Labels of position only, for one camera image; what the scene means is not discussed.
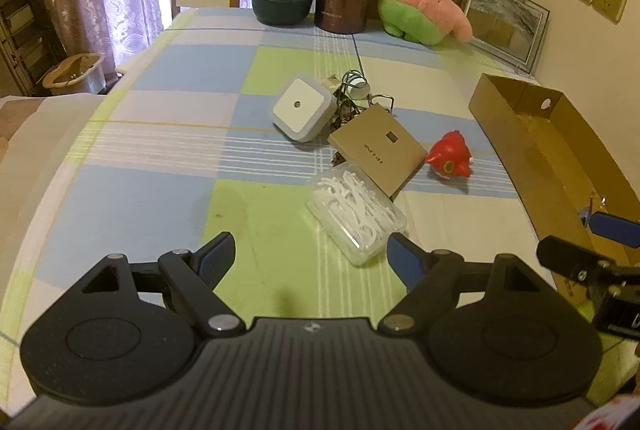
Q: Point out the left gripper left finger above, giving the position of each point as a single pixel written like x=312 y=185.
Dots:
x=186 y=280

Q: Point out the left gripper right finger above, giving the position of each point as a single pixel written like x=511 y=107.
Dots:
x=434 y=281

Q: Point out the clear box of floss picks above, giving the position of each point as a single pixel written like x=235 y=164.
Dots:
x=354 y=212

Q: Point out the red toy figure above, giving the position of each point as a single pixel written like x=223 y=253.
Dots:
x=449 y=157

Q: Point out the gold TP-Link square router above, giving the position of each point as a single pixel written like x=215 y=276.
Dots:
x=384 y=149

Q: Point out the white square night light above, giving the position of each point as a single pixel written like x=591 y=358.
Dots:
x=303 y=109

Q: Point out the blue binder clip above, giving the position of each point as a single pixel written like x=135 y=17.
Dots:
x=600 y=222

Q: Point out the cardboard tray box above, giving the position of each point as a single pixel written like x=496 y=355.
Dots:
x=555 y=160

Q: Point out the checkered tablecloth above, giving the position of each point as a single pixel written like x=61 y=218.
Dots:
x=184 y=148

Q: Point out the beige basket on floor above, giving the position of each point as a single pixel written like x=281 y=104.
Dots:
x=80 y=73

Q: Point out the framed sand picture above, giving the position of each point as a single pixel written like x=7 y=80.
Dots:
x=510 y=30

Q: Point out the pink Patrick star plush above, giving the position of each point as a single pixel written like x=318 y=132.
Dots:
x=426 y=22

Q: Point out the dark wooden folding rack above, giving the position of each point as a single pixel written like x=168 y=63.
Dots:
x=30 y=47

